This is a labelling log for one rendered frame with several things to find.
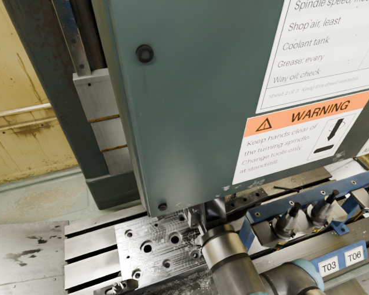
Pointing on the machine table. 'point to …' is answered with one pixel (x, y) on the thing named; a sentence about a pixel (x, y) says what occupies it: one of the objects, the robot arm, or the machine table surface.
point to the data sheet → (322, 51)
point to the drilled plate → (176, 257)
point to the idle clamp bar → (255, 199)
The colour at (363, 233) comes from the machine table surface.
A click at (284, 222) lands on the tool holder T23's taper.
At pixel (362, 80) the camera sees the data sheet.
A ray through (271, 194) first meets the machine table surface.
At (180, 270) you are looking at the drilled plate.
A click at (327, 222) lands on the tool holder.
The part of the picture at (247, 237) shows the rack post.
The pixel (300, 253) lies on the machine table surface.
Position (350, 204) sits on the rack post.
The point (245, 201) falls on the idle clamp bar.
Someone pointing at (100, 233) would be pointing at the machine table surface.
